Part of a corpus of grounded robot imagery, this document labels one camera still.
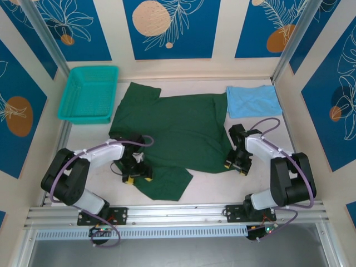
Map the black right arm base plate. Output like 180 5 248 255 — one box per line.
224 204 278 224

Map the aluminium frame post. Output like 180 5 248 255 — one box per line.
271 0 325 85
20 0 79 87

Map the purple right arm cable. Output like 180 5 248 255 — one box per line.
248 117 317 243

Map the thin black camera cable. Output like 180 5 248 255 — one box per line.
110 161 125 177

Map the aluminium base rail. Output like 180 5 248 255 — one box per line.
23 200 330 229

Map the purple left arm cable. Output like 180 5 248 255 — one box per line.
49 135 155 248

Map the teal plastic mesh basket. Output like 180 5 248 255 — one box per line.
57 66 120 125

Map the light blue folded t-shirt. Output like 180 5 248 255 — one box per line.
225 85 283 119

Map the blue floral wall panel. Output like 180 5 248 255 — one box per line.
36 0 113 62
234 0 310 60
0 39 48 179
0 4 58 81
289 0 356 75
300 29 356 173
123 0 221 60

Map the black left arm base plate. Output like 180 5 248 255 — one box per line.
77 206 129 226

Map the grey metal sheet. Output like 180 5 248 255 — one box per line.
27 224 334 267

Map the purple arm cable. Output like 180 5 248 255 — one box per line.
49 135 155 248
248 117 317 243

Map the dark green t-shirt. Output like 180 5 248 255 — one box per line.
107 81 233 202

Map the white slotted cable duct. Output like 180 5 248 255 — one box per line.
35 225 249 240

